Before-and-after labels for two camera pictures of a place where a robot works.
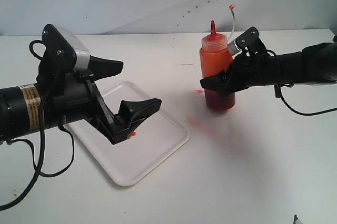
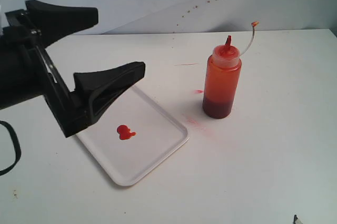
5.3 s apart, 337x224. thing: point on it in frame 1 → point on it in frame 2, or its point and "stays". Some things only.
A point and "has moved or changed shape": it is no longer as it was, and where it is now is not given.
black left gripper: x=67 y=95 → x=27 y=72
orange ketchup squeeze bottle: x=214 y=56 has moved or changed shape
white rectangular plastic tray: x=156 y=138 stays
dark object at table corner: x=295 y=218 stays
